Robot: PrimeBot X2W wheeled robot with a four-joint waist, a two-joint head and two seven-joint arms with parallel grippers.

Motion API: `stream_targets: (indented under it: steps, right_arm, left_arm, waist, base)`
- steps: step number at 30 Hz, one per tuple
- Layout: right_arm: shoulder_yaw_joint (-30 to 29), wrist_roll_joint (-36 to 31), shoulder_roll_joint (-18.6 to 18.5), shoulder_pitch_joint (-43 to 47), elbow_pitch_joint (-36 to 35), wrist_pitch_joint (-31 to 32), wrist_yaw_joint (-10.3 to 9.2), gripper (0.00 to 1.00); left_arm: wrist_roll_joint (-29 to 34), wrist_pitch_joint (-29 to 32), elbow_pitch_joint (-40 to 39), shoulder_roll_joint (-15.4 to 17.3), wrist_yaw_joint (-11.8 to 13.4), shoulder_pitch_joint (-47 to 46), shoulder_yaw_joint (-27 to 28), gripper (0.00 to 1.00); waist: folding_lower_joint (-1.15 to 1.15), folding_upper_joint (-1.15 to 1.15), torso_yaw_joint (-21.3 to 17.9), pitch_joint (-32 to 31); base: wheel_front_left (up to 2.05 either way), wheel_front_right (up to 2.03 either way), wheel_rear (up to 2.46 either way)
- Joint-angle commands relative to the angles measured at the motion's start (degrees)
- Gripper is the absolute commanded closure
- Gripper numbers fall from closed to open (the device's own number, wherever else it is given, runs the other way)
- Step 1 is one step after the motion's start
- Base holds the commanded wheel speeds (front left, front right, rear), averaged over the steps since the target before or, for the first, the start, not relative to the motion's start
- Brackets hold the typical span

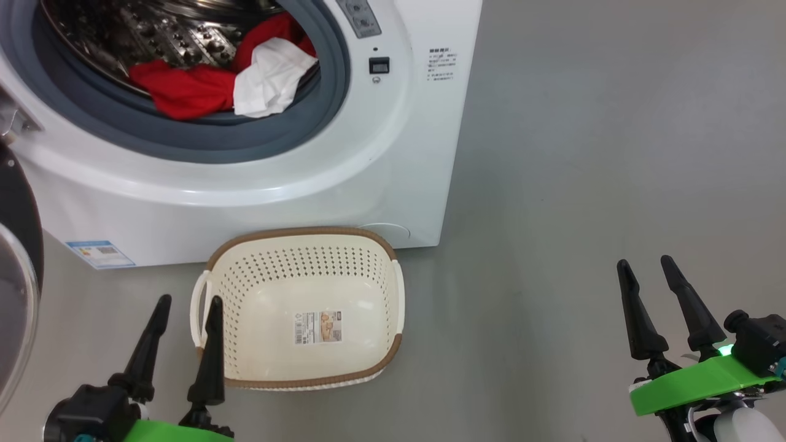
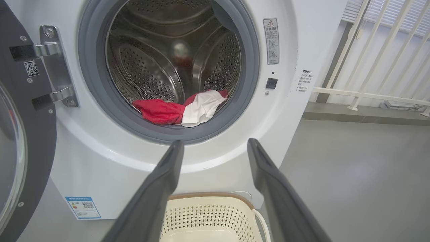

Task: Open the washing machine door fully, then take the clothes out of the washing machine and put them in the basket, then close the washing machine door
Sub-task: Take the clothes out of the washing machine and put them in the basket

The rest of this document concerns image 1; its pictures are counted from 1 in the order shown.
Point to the grey warning sticker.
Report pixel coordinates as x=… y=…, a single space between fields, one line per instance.
x=359 y=18

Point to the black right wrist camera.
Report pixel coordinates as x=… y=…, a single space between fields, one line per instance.
x=761 y=341

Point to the grey rubber door gasket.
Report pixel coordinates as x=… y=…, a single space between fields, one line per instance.
x=184 y=144

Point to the paper product label sticker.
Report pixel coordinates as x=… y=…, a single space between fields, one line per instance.
x=317 y=327

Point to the white front-load washing machine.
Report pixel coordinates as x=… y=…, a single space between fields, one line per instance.
x=399 y=153

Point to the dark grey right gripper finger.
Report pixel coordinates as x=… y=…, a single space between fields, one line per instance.
x=697 y=313
x=642 y=325

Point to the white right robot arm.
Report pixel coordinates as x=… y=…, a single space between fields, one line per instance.
x=749 y=426

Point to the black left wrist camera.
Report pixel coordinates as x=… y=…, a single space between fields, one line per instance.
x=86 y=414

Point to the blue energy label sticker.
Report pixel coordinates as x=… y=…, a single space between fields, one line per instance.
x=100 y=254

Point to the steel washing machine drum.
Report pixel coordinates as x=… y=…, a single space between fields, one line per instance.
x=123 y=31

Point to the cream basket with brown rim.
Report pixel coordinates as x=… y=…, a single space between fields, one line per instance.
x=307 y=380

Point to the round black glass washer door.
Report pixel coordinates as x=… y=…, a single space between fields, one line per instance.
x=18 y=202

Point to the red and white garment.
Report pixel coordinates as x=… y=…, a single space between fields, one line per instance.
x=184 y=92

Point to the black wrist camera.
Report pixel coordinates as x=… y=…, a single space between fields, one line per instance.
x=86 y=414
x=761 y=341

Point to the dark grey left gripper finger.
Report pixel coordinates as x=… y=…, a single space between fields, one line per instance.
x=147 y=350
x=210 y=362

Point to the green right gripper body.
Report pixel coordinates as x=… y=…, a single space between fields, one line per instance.
x=688 y=383

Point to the round white filter cover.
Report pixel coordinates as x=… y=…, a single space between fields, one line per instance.
x=393 y=232

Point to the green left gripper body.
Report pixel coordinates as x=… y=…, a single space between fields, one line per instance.
x=166 y=433

